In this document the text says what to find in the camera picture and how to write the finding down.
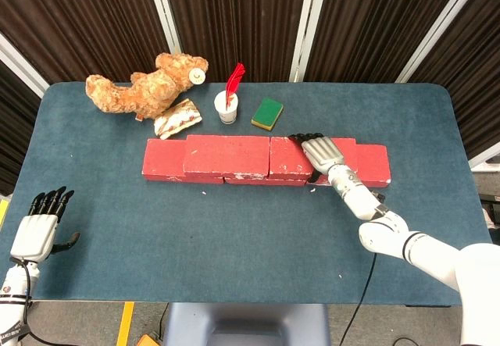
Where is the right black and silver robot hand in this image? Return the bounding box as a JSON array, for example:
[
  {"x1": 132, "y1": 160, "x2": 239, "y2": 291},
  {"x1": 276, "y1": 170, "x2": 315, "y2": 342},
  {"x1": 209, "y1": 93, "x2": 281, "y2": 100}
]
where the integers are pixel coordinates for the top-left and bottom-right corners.
[{"x1": 287, "y1": 131, "x2": 347, "y2": 186}]

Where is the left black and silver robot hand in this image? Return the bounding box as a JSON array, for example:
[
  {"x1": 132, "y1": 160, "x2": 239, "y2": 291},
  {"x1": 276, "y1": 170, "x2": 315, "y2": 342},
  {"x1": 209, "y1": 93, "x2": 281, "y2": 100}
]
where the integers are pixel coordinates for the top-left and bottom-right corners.
[{"x1": 9, "y1": 186, "x2": 81, "y2": 263}]

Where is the red brick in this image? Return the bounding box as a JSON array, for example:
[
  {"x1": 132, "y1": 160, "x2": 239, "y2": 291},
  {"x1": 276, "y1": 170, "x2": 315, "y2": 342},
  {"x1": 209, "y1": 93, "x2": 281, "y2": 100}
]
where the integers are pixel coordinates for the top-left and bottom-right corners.
[
  {"x1": 223, "y1": 173, "x2": 309, "y2": 186},
  {"x1": 268, "y1": 136, "x2": 357, "y2": 181},
  {"x1": 306, "y1": 144, "x2": 392, "y2": 190},
  {"x1": 141, "y1": 139, "x2": 226, "y2": 185},
  {"x1": 182, "y1": 134, "x2": 271, "y2": 179}
]

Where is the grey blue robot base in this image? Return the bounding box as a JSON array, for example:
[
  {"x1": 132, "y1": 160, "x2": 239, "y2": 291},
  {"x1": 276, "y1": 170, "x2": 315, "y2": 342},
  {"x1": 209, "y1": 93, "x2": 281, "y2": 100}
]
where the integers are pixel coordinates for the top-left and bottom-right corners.
[{"x1": 162, "y1": 302, "x2": 332, "y2": 346}]

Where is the green yellow sponge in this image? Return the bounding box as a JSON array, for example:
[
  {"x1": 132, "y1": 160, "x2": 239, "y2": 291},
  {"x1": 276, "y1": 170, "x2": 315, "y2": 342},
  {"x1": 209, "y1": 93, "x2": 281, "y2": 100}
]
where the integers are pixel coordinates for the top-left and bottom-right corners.
[{"x1": 251, "y1": 97, "x2": 284, "y2": 132}]

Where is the white paper cup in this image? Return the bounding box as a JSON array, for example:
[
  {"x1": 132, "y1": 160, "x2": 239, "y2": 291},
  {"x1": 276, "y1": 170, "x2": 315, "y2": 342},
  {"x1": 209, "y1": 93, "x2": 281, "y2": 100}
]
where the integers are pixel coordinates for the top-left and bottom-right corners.
[{"x1": 213, "y1": 90, "x2": 240, "y2": 125}]

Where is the brown pleated partition panel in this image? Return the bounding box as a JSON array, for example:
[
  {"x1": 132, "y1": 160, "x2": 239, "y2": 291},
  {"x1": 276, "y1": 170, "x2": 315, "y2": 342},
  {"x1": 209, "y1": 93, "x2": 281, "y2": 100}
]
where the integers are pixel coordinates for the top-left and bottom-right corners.
[
  {"x1": 408, "y1": 0, "x2": 500, "y2": 162},
  {"x1": 306, "y1": 0, "x2": 470, "y2": 84},
  {"x1": 0, "y1": 60, "x2": 43, "y2": 197},
  {"x1": 162, "y1": 0, "x2": 309, "y2": 83},
  {"x1": 0, "y1": 0, "x2": 170, "y2": 85}
]

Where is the red feather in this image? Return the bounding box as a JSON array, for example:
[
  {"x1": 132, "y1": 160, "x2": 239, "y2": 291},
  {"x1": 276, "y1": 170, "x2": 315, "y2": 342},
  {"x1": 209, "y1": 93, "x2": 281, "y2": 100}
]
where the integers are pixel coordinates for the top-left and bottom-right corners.
[{"x1": 224, "y1": 62, "x2": 246, "y2": 109}]

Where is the white red patterned pouch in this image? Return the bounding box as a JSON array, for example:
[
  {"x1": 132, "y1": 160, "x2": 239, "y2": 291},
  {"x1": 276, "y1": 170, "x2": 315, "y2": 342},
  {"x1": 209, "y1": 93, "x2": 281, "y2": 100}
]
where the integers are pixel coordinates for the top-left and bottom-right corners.
[{"x1": 153, "y1": 98, "x2": 204, "y2": 141}]

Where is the blue felt table cover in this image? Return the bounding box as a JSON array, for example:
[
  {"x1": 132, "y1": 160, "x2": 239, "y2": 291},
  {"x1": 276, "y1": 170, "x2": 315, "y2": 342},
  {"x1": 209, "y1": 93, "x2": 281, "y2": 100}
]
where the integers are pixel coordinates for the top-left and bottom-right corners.
[{"x1": 0, "y1": 82, "x2": 494, "y2": 308}]

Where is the black and white equipment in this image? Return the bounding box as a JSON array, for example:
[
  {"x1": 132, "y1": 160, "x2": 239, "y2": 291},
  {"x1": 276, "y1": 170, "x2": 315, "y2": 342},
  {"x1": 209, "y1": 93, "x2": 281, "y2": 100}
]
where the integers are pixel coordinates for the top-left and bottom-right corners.
[{"x1": 478, "y1": 192, "x2": 500, "y2": 230}]

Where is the brown teddy bear plush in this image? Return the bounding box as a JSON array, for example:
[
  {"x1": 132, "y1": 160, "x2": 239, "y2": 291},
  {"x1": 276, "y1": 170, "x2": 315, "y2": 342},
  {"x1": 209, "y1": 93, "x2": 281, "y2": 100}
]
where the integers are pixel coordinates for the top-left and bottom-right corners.
[{"x1": 85, "y1": 52, "x2": 209, "y2": 123}]

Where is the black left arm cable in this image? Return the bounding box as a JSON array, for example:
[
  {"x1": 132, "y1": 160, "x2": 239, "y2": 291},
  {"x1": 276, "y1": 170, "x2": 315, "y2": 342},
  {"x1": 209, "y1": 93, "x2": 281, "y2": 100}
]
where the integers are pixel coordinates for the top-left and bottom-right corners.
[{"x1": 21, "y1": 259, "x2": 52, "y2": 343}]

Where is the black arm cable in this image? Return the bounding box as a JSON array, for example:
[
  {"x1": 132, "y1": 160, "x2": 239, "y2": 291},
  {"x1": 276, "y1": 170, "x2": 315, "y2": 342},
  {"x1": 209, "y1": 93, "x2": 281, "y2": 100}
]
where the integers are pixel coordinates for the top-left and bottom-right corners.
[
  {"x1": 21, "y1": 259, "x2": 52, "y2": 343},
  {"x1": 339, "y1": 251, "x2": 378, "y2": 346}
]

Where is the white partition post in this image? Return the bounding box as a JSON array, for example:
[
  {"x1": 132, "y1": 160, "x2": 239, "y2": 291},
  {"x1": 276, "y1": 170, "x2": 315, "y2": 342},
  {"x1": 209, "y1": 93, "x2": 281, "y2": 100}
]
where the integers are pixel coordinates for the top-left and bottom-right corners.
[
  {"x1": 145, "y1": 0, "x2": 183, "y2": 54},
  {"x1": 289, "y1": 0, "x2": 331, "y2": 83},
  {"x1": 395, "y1": 0, "x2": 491, "y2": 84},
  {"x1": 0, "y1": 33, "x2": 50, "y2": 98},
  {"x1": 467, "y1": 151, "x2": 500, "y2": 173}
]

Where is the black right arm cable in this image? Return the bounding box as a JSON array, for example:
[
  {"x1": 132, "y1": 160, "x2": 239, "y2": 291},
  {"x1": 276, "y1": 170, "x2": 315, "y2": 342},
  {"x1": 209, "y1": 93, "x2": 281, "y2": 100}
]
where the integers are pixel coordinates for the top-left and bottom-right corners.
[{"x1": 339, "y1": 251, "x2": 378, "y2": 346}]

